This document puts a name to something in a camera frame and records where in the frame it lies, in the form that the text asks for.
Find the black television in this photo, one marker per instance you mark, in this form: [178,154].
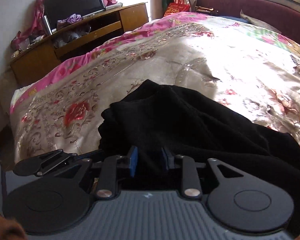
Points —
[57,10]

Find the wooden tv cabinet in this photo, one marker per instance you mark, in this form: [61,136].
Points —
[77,39]

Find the black pants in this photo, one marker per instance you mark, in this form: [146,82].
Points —
[188,123]

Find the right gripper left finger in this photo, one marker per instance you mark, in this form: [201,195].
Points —
[122,165]

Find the red gift bag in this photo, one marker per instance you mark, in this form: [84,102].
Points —
[177,6]

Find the floral satin bedspread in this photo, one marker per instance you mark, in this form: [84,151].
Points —
[251,70]

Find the pink cloth behind tv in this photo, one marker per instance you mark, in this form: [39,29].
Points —
[36,26]

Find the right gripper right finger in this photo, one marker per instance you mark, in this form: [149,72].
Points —
[190,182]

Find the maroon upholstered bench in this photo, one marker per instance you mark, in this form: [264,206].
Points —
[283,18]

